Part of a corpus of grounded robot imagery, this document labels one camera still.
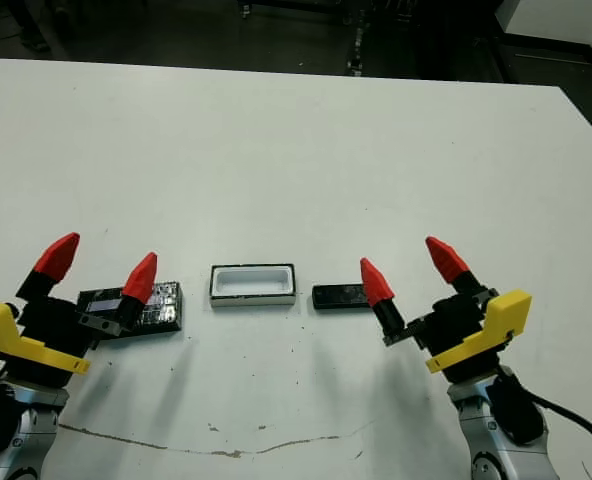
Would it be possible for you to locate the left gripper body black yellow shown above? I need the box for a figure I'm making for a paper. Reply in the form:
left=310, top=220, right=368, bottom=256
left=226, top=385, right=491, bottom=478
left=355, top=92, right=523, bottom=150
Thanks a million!
left=0, top=294, right=127, bottom=386

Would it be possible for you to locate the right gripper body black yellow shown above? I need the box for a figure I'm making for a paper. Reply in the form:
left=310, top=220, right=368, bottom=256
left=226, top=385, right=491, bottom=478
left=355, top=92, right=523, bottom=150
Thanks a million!
left=383, top=287, right=533, bottom=386

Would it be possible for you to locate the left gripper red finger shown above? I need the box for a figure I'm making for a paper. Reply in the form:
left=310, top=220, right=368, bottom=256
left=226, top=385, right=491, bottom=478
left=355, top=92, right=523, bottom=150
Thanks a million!
left=118, top=252, right=158, bottom=329
left=15, top=232, right=81, bottom=297

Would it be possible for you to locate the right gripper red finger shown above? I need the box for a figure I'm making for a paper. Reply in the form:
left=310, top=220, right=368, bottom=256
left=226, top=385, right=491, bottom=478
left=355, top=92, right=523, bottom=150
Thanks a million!
left=424, top=235, right=483, bottom=295
left=359, top=257, right=407, bottom=337

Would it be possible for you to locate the black glossy box lid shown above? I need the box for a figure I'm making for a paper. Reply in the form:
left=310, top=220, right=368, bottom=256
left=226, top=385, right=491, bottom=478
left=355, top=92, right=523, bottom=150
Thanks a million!
left=75, top=281, right=185, bottom=341

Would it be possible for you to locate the black slim camera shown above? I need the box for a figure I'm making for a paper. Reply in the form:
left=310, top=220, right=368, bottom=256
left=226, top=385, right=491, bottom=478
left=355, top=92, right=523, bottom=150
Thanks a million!
left=311, top=283, right=370, bottom=312

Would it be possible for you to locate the dark shoe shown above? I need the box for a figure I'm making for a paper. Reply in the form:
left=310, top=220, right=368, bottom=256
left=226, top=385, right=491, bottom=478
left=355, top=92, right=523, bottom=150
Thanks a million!
left=19, top=29, right=52, bottom=54

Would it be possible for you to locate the white-lined camera box base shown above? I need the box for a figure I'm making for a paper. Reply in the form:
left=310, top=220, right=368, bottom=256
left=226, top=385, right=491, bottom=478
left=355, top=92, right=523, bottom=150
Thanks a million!
left=209, top=261, right=297, bottom=309

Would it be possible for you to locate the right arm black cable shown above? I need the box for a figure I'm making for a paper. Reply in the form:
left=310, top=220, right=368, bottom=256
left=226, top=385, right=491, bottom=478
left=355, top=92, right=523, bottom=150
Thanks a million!
left=523, top=389, right=592, bottom=480

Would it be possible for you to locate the black cable chain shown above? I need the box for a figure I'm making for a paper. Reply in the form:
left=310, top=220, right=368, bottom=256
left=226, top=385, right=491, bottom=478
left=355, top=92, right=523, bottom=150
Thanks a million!
left=346, top=22, right=366, bottom=77

